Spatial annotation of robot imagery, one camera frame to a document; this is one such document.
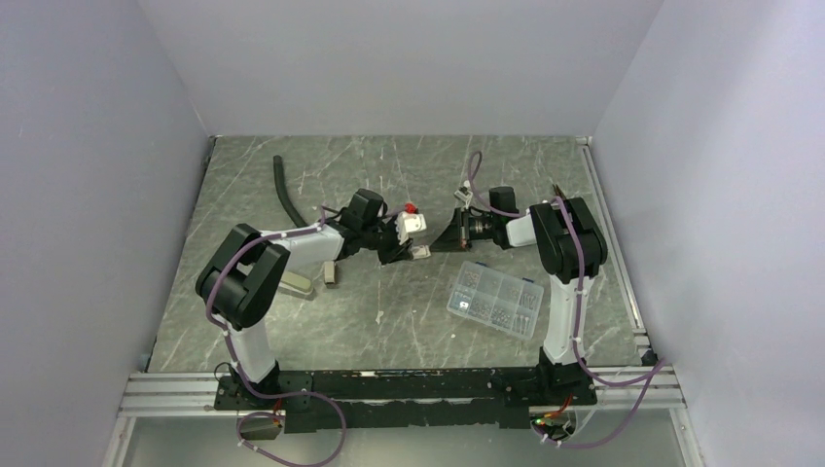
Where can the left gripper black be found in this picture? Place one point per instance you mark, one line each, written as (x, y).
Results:
(397, 252)

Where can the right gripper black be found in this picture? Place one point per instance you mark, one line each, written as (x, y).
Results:
(455, 237)

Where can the white staple box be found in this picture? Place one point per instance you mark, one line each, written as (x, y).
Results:
(420, 252)

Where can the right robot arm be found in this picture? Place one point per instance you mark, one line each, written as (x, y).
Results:
(571, 247)

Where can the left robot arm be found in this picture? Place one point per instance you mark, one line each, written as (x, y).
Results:
(240, 281)

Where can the pale green white stapler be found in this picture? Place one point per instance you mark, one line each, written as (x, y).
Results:
(296, 285)

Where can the clear plastic screw organizer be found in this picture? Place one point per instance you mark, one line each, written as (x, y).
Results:
(497, 300)

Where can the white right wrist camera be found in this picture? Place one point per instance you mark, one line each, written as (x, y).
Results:
(463, 194)

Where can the orange handled pliers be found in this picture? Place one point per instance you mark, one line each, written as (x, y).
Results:
(560, 197)

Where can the aluminium frame rail right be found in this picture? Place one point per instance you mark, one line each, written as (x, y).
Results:
(640, 335)

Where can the aluminium frame rail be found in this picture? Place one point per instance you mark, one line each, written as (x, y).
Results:
(193, 394)
(640, 335)

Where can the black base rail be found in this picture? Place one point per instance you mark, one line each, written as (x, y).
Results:
(319, 400)

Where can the aluminium frame rail front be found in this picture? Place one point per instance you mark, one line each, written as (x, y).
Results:
(193, 394)

